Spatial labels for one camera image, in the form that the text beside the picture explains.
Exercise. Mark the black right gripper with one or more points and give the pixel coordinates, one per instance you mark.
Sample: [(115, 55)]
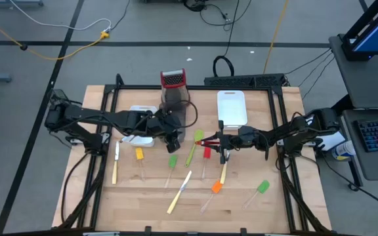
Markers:
[(231, 137)]

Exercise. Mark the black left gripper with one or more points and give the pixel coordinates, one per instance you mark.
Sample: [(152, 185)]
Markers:
[(162, 126)]

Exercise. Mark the red long spoon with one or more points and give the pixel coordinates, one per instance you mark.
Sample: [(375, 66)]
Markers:
[(202, 143)]

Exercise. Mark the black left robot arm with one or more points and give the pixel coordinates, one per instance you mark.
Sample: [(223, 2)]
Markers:
[(87, 114)]

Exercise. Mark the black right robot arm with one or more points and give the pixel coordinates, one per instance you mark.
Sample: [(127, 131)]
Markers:
[(284, 131)]

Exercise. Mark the grey translucent plastic bin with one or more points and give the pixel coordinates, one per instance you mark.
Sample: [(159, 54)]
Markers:
[(182, 114)]

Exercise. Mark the white cutting board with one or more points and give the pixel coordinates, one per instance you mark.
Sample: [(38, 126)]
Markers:
[(231, 109)]

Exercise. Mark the white plastic storage bin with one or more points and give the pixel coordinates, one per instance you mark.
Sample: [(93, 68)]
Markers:
[(143, 141)]

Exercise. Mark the black perforated electronics box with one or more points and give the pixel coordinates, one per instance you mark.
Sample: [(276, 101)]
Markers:
[(241, 80)]

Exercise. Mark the white paper sheet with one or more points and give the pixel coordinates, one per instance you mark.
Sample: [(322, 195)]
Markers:
[(335, 139)]

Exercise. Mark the black mesh electronics box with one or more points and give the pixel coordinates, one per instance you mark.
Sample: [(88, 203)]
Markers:
[(59, 95)]

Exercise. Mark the white wipes canister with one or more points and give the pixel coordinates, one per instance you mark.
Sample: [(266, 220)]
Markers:
[(343, 150)]

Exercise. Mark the grey computer desk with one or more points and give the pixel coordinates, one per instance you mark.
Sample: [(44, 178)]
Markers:
[(366, 85)]

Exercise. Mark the black aluminium table frame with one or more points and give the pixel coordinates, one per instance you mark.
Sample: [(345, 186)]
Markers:
[(136, 87)]

